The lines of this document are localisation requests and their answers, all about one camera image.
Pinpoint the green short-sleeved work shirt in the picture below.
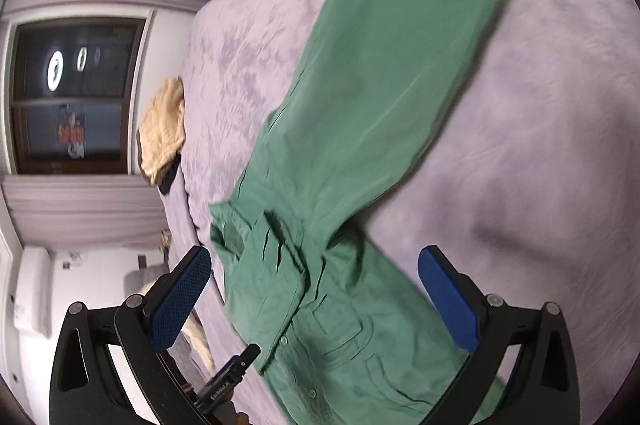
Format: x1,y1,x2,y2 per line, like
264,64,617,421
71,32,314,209
210,0,500,424

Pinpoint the cream quilted puffer jacket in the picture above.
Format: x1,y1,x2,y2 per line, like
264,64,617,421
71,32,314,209
168,310,215,379

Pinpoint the grey pleated curtain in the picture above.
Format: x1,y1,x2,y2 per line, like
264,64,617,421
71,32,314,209
1,0,201,249

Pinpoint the folded yellow ribbed garment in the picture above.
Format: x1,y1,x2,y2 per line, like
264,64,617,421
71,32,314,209
137,76,186,187

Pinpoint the dark window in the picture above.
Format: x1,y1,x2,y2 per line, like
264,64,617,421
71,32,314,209
10,17,145,175

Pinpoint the white wall air conditioner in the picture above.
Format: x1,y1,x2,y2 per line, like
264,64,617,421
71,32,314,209
13,246,52,337

